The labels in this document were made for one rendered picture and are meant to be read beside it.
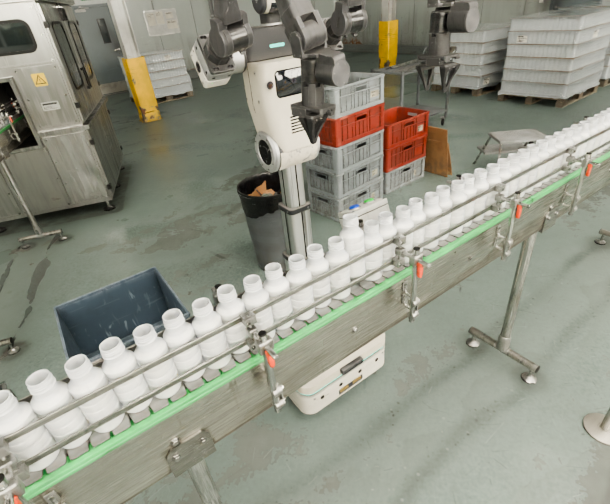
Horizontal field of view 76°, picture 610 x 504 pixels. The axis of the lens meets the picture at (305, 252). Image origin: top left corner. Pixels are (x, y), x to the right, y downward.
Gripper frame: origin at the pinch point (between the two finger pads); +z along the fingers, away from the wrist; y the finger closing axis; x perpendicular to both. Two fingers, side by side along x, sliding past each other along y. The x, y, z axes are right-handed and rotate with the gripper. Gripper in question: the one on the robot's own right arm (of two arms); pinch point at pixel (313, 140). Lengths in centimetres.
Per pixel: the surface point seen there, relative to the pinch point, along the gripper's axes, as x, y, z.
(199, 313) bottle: -50, 10, 20
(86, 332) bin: -56, -51, 57
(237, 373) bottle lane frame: -47, 16, 36
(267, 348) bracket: -44, 23, 26
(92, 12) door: 481, -1090, -17
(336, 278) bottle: -17.1, 20.1, 26.4
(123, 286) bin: -41, -47, 46
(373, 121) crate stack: 212, -104, 56
